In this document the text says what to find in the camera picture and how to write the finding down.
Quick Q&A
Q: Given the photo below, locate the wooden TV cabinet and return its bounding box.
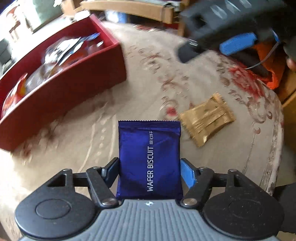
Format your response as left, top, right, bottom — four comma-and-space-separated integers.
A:
55, 1, 190, 24

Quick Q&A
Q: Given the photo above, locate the blue wafer biscuit packet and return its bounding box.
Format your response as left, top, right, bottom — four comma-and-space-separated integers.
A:
116, 120, 183, 200

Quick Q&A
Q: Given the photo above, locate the gold foil snack packet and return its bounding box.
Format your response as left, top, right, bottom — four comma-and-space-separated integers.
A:
178, 92, 236, 147

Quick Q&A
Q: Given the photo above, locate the blue white snack bar wrapper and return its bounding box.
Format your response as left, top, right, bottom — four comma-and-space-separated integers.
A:
57, 33, 103, 66

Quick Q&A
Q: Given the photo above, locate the red cardboard box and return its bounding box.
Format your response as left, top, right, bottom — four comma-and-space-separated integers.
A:
1, 15, 127, 151

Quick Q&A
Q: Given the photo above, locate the orange plastic bag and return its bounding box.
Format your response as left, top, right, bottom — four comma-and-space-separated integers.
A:
252, 42, 286, 90

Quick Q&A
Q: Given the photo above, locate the red Trolli candy bag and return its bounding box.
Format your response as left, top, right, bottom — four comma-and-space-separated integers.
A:
1, 73, 28, 118

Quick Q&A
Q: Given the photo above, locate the white duck gizzard packet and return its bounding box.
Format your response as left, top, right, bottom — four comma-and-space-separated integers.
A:
44, 37, 81, 65

